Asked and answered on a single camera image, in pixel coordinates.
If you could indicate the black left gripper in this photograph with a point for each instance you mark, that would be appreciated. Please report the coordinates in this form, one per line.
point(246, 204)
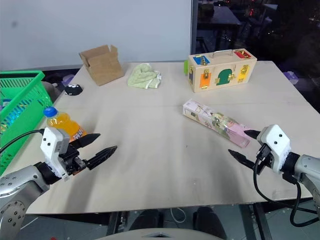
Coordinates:
point(72, 160)

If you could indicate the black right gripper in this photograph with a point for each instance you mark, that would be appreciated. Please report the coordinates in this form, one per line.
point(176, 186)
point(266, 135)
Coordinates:
point(263, 157)

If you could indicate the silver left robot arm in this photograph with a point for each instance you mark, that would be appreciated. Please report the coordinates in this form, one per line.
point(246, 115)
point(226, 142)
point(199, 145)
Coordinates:
point(17, 185)

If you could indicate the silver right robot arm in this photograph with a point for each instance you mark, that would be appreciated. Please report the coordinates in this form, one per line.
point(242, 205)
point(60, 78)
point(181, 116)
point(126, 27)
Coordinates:
point(303, 172)

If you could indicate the green plastic basket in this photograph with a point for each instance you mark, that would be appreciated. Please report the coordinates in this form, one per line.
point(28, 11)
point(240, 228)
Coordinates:
point(17, 105)

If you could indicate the orange juice bottle blue cap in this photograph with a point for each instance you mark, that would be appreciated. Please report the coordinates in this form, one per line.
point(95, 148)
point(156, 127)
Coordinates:
point(65, 125)

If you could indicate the pink long carton box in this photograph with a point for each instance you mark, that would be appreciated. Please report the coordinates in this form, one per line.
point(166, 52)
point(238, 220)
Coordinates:
point(215, 121)

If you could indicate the black paw print object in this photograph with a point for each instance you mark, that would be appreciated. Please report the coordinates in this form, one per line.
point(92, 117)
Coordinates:
point(73, 89)

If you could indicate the brown cardboard box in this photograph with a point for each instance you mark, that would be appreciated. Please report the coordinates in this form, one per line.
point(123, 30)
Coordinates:
point(102, 66)

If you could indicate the dark rounded shape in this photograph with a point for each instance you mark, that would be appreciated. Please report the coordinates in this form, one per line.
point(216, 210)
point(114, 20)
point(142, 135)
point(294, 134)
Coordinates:
point(208, 221)

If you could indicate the light green cloth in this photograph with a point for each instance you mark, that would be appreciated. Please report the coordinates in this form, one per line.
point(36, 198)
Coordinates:
point(143, 76)

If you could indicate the white whiteboard panel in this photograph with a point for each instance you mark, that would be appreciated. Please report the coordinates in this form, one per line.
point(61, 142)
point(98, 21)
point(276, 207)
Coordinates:
point(95, 30)

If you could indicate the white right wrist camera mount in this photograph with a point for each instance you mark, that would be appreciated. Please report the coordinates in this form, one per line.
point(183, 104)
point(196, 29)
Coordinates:
point(276, 147)

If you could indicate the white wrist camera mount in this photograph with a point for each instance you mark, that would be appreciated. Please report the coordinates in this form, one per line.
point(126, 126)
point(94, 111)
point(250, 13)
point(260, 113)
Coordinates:
point(276, 147)
point(53, 150)

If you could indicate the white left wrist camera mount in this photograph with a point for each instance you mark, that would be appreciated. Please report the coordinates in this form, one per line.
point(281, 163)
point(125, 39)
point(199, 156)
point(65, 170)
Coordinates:
point(53, 150)

